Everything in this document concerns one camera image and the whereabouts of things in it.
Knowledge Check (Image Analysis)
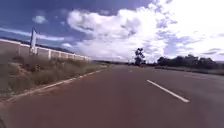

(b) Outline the lone dark tree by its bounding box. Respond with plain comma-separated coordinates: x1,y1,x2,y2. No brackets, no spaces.
133,47,147,67

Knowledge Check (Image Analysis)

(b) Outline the reddish-brown asphalt road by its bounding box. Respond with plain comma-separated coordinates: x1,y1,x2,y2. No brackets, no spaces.
0,64,224,128

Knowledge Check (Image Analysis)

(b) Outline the pale kerb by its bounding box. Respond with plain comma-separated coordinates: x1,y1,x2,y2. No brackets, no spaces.
0,68,108,104

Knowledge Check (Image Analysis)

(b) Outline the dry grass verge with bushes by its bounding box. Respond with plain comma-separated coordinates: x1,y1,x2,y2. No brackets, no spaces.
0,54,109,101

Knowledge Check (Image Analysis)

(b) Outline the row of dark trees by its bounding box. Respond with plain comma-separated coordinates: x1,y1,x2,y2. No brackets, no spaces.
156,54,224,71

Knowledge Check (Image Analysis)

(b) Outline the tan wall with white posts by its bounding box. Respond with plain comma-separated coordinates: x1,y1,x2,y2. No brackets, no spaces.
0,38,92,63

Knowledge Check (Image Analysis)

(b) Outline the white sign post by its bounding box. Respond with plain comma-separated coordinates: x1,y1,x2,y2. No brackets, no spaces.
29,27,38,56

